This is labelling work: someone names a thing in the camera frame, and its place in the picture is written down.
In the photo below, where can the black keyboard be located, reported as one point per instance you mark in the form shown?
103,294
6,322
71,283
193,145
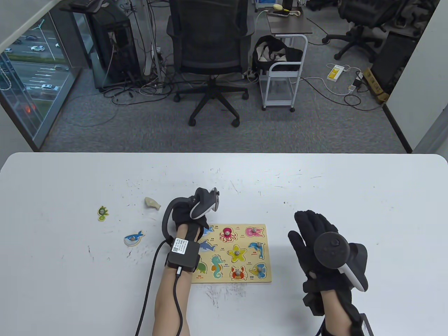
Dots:
87,5

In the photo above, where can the blue white puzzle piece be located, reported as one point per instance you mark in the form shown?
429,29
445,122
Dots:
134,238

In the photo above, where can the black computer tower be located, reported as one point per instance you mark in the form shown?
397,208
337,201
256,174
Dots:
115,52

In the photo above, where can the black cabinet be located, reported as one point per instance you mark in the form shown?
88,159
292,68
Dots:
392,63

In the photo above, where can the blue dolphin puzzle piece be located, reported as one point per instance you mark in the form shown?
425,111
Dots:
254,247

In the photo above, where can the glass window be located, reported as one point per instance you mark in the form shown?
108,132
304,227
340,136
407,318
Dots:
35,77

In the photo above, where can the black bag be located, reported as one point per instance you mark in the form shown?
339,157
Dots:
294,54

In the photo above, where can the blue white box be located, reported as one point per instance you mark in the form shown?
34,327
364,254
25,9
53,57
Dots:
266,2

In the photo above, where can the cardboard box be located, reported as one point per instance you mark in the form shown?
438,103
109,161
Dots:
372,82

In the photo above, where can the white yellow power strip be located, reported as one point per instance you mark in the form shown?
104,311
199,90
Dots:
335,72

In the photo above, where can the black grey hand controller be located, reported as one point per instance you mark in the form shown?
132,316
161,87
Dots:
329,250
204,203

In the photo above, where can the black bottle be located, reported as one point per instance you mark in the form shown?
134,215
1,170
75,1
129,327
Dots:
287,3

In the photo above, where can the red crab puzzle piece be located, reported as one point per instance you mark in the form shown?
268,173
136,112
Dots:
235,276

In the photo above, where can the wooden sea animal puzzle frame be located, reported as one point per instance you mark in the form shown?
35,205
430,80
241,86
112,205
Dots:
245,242

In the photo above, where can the person's left forearm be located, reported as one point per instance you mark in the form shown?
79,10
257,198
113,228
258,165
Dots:
168,301

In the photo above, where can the dark brown side table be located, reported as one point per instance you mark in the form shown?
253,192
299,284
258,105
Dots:
290,24

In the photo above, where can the pink jellyfish puzzle piece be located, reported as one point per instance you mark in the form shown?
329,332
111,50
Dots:
259,233

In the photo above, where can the blue yellow fish puzzle piece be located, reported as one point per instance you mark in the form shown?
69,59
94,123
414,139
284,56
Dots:
254,272

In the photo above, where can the black mesh office chair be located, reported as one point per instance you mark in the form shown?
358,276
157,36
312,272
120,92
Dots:
210,42

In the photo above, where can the yellow starfish puzzle piece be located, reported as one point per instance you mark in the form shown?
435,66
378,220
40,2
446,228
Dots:
242,257

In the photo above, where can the octopus puzzle piece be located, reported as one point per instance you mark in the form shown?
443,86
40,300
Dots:
227,236

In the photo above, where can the person's right hand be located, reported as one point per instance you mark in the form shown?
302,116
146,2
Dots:
308,227

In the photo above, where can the white metal desk leg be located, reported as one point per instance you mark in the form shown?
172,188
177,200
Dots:
154,42

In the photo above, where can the pale yellow round object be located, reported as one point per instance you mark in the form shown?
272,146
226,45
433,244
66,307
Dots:
278,6

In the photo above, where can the person's right forearm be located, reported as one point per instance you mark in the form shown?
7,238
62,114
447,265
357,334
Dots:
336,311

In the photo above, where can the wooden puzzle piece with tail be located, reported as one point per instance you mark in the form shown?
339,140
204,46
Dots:
151,202

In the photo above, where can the black swivel chair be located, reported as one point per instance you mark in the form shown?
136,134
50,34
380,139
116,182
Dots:
367,14

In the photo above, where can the white rolling cart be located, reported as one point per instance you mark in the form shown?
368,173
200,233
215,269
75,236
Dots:
284,63

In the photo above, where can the green turtle puzzle piece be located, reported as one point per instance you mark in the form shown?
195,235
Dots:
102,213

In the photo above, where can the person's left hand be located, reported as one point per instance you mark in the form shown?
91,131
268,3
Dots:
182,215

